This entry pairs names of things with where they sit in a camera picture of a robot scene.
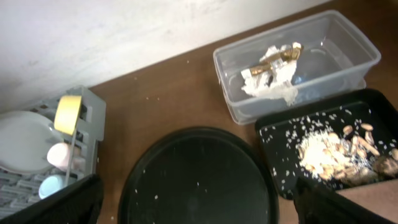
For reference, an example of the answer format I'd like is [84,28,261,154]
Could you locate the yellow bowl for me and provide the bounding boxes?
[54,95,82,136]

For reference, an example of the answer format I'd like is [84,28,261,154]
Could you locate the white napkin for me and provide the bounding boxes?
[241,42,303,106]

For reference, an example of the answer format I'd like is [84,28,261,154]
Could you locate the round black serving tray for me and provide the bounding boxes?
[118,127,279,224]

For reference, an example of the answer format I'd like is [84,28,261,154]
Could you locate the grey round plate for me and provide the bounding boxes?
[1,111,64,174]

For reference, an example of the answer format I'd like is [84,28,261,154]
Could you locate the black rectangular tray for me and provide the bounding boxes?
[255,89,397,200]

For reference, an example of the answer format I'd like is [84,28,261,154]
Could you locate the clear plastic waste bin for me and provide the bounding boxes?
[213,11,381,125]

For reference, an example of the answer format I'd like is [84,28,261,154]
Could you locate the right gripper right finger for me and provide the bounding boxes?
[293,177,393,224]

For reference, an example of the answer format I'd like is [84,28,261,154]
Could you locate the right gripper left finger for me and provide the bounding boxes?
[1,174,104,224]

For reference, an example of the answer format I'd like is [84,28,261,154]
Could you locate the light blue cup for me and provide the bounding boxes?
[39,175,76,199]

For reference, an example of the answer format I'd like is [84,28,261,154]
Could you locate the gold foil wrapper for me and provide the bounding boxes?
[249,47,303,77]

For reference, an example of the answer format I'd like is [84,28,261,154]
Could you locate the pink cup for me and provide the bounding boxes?
[47,142,83,172]

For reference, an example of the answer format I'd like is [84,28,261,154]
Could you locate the nut shell food scraps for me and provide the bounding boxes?
[296,123,397,186]

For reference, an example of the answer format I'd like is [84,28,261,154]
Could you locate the grey plastic dishwasher rack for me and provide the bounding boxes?
[1,86,106,219]

